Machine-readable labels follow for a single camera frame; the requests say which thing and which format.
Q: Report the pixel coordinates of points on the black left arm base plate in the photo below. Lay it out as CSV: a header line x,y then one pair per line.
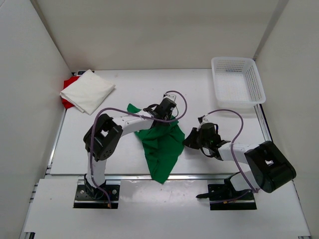
x,y
84,200

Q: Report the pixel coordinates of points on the white plastic laundry basket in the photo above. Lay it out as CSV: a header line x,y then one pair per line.
x,y
237,82

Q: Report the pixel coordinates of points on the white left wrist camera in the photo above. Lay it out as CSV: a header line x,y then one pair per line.
x,y
170,96

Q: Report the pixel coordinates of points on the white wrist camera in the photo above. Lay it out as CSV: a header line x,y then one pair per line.
x,y
202,120
170,96

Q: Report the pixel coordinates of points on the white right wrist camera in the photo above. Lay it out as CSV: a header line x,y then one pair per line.
x,y
202,120

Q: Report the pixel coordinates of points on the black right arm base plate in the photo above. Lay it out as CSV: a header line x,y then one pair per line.
x,y
223,198

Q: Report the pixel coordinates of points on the green t-shirt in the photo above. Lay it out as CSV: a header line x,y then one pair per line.
x,y
162,146

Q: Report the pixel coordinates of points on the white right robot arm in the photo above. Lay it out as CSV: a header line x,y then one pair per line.
x,y
245,180

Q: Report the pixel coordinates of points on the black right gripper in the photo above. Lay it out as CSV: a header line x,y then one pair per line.
x,y
190,142

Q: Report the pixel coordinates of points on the white t-shirt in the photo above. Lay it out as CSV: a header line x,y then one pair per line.
x,y
85,92

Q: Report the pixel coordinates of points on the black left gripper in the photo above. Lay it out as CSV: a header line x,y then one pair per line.
x,y
164,124

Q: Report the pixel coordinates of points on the aluminium table frame rail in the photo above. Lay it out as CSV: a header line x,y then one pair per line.
x,y
270,139

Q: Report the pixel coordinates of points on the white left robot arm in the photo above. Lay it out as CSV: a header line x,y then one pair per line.
x,y
102,138

